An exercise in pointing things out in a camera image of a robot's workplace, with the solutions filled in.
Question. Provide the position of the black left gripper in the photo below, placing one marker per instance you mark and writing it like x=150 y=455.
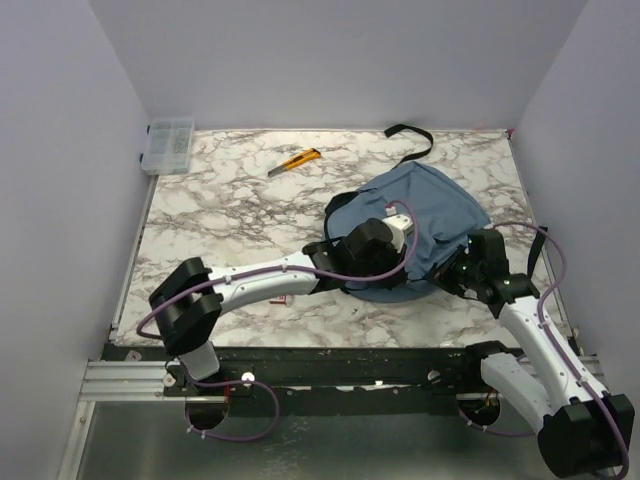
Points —
x=396 y=258

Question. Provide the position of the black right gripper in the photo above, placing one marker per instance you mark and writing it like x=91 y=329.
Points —
x=444 y=274

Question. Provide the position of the blue backpack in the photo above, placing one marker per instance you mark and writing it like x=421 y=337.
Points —
x=445 y=215

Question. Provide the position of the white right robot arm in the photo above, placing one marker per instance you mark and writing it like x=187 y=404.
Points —
x=580 y=427

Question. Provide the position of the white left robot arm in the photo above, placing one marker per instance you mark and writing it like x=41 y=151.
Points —
x=188 y=303

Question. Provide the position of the yellow utility knife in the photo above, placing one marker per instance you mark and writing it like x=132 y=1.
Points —
x=295 y=161

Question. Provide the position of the clear plastic organizer box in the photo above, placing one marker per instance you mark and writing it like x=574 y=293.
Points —
x=168 y=146

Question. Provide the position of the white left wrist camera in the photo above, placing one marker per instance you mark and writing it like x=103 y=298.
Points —
x=399 y=224

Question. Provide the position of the black mounting base plate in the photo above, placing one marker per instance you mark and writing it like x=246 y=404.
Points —
x=260 y=382

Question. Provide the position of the aluminium rail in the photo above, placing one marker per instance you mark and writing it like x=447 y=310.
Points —
x=126 y=381

